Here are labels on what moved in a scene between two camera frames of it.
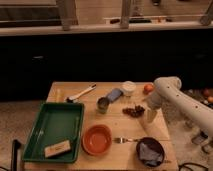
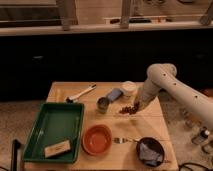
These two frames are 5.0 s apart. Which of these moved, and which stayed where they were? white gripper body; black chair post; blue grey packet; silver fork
Moved: white gripper body
Stayed: blue grey packet; silver fork; black chair post
